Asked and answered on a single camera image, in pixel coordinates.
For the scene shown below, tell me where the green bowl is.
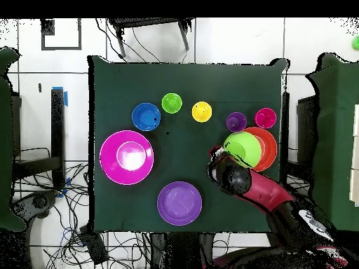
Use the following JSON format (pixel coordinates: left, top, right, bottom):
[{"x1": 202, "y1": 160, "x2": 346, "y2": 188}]
[{"x1": 223, "y1": 130, "x2": 263, "y2": 169}]

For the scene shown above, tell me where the large orange bowl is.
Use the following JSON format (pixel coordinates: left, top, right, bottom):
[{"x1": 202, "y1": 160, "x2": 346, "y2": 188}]
[{"x1": 243, "y1": 126, "x2": 278, "y2": 172}]

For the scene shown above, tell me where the purple cup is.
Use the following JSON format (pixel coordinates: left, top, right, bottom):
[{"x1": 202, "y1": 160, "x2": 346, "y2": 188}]
[{"x1": 226, "y1": 111, "x2": 248, "y2": 133}]

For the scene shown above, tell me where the yellow cup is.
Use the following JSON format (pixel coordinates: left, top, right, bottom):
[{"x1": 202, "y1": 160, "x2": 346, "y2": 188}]
[{"x1": 191, "y1": 101, "x2": 213, "y2": 123}]

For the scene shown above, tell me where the pink cup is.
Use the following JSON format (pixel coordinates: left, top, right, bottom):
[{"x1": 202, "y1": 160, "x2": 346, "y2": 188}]
[{"x1": 254, "y1": 107, "x2": 278, "y2": 130}]

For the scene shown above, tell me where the purple bowl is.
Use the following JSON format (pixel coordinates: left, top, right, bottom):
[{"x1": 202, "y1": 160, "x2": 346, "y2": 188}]
[{"x1": 156, "y1": 181, "x2": 203, "y2": 226}]

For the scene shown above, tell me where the green cup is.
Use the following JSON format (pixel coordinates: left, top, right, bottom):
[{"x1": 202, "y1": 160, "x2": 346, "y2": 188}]
[{"x1": 161, "y1": 92, "x2": 183, "y2": 114}]

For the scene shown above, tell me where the blue bowl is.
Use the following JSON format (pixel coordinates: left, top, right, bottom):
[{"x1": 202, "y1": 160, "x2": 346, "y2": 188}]
[{"x1": 131, "y1": 102, "x2": 162, "y2": 132}]

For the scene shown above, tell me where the dark green tablecloth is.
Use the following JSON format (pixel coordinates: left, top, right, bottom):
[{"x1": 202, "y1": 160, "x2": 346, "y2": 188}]
[{"x1": 87, "y1": 55, "x2": 290, "y2": 235}]

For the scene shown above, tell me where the large pink bowl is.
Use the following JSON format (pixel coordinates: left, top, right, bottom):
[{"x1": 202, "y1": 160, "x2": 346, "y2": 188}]
[{"x1": 99, "y1": 130, "x2": 154, "y2": 186}]

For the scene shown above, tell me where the green cloth side table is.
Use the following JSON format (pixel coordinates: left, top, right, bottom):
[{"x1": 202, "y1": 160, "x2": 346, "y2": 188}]
[
  {"x1": 0, "y1": 47, "x2": 27, "y2": 233},
  {"x1": 304, "y1": 52, "x2": 359, "y2": 232}
]

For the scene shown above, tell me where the black stool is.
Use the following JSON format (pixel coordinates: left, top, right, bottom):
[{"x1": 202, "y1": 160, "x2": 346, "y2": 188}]
[{"x1": 107, "y1": 18, "x2": 195, "y2": 59}]

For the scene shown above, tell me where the black power box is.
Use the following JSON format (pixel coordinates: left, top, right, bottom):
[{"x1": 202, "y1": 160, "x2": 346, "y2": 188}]
[{"x1": 79, "y1": 225, "x2": 109, "y2": 265}]

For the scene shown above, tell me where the blue tape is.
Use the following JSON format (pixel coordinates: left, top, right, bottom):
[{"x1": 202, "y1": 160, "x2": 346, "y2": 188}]
[{"x1": 51, "y1": 85, "x2": 69, "y2": 107}]

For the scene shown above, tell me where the black metal post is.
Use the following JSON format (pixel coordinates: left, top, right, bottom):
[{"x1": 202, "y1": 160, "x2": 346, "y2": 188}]
[{"x1": 280, "y1": 92, "x2": 290, "y2": 187}]

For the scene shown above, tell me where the black metal frame beam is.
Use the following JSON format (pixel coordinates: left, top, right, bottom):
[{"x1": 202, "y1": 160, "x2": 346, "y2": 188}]
[{"x1": 12, "y1": 88, "x2": 66, "y2": 189}]

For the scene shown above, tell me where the tangle of cables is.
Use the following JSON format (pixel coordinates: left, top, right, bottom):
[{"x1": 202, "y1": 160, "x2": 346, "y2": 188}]
[{"x1": 12, "y1": 146, "x2": 158, "y2": 269}]

